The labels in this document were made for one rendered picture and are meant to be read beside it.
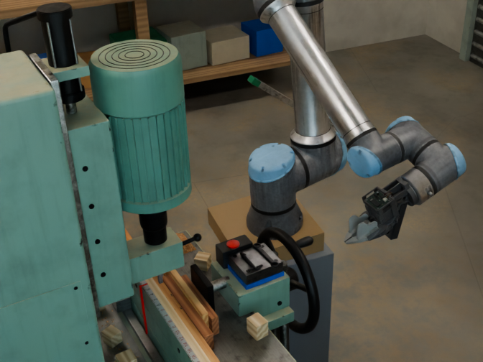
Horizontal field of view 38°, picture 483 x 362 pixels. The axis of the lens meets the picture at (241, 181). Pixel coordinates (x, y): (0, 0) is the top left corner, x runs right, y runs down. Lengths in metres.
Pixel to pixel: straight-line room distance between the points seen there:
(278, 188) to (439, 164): 0.57
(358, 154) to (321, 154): 0.46
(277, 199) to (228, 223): 0.24
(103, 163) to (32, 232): 0.18
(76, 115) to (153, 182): 0.20
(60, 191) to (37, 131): 0.13
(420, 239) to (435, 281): 0.30
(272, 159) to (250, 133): 2.06
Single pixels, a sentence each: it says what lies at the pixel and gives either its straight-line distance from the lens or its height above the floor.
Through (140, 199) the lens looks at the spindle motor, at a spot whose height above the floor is 1.24.
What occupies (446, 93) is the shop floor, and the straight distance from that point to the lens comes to 4.88.
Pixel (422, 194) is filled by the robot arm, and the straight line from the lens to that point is 1.84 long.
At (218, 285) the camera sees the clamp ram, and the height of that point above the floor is 0.96.
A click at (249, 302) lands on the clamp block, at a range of 1.60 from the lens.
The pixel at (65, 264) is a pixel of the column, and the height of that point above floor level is 1.17.
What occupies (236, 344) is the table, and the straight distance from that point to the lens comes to 1.55.
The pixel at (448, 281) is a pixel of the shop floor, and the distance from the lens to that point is 3.19.
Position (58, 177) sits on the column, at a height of 1.36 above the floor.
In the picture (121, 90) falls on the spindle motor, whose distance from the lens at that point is 1.29.
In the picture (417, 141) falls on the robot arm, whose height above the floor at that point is 1.10.
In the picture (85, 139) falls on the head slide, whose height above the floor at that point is 1.39.
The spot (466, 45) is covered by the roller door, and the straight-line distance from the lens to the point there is 5.38.
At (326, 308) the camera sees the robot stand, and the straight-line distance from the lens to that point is 2.51.
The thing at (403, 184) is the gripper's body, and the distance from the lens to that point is 1.82.
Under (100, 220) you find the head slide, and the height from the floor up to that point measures 1.21.
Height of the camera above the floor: 1.99
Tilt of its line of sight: 32 degrees down
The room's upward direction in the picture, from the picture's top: 2 degrees counter-clockwise
